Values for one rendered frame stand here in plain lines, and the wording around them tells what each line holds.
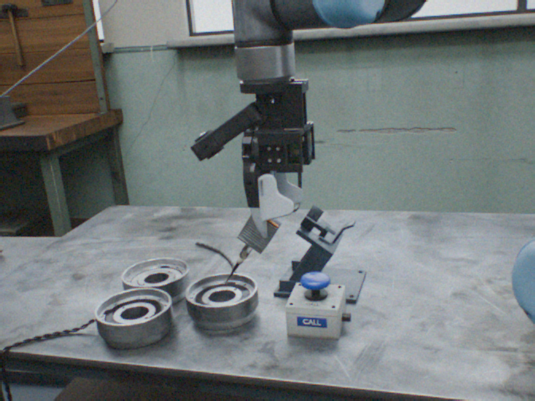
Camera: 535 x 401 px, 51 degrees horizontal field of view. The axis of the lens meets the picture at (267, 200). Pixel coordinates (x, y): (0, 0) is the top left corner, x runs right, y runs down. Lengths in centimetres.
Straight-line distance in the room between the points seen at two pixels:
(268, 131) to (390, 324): 31
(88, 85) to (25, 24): 37
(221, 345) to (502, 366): 35
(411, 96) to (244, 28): 165
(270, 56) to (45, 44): 205
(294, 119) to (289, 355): 30
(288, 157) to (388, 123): 162
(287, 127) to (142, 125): 194
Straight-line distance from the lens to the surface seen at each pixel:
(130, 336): 78
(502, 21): 220
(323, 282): 75
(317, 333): 76
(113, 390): 117
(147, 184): 270
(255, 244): 79
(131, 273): 94
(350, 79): 231
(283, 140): 71
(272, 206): 75
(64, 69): 265
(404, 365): 72
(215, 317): 78
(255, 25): 70
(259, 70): 70
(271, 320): 81
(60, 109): 270
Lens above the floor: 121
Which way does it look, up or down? 18 degrees down
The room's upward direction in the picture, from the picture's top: 4 degrees counter-clockwise
